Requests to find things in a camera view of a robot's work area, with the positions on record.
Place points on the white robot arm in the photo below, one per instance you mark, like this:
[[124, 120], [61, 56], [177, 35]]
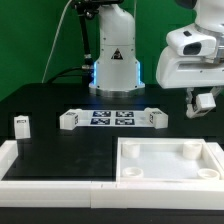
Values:
[[116, 73]]

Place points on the white square tabletop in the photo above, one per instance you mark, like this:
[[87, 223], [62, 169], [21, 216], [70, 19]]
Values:
[[166, 159]]

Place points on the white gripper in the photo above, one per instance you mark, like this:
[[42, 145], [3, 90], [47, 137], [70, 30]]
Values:
[[174, 71]]

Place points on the white left fence rail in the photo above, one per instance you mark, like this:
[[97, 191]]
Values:
[[8, 154]]

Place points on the white right fence rail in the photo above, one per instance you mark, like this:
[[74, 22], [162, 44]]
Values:
[[218, 152]]

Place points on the marker tag sheet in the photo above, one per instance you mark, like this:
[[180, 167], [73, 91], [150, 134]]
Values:
[[113, 118]]

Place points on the white front fence rail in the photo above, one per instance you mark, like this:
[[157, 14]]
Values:
[[199, 195]]

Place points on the white fence rail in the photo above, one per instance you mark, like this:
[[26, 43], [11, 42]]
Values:
[[199, 195], [8, 154], [218, 152]]

